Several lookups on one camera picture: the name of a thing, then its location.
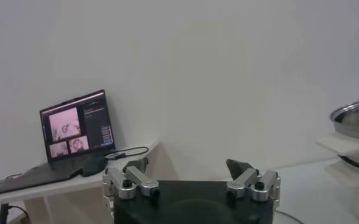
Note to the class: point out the black computer mouse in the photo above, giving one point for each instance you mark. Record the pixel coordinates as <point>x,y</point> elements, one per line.
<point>94,165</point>

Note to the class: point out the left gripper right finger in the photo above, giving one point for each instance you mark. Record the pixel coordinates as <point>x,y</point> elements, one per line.
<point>243,179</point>

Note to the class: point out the black open laptop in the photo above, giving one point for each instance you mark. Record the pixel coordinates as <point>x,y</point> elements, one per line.
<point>75,128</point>

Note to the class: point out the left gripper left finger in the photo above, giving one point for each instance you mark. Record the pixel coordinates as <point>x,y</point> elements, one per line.
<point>141,179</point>

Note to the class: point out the small black usb hub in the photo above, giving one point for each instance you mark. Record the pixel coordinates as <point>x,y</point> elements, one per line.
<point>115,156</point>

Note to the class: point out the stainless steel steamer basket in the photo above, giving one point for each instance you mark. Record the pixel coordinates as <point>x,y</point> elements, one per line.
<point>350,128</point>

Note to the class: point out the white side desk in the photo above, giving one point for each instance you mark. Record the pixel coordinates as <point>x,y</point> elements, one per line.
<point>75,184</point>

